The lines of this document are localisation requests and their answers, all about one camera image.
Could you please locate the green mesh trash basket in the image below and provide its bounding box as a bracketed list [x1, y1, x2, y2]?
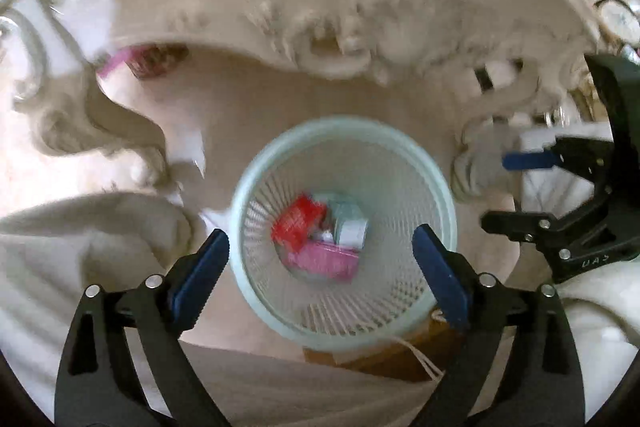
[229, 116, 458, 351]

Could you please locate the red cardboard box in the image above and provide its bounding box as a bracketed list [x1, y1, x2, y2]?
[271, 194, 328, 253]

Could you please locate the teal bear box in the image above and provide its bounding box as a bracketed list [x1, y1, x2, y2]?
[322, 198, 369, 251]

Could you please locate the magenta box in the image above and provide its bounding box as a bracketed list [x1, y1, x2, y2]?
[285, 242, 359, 281]

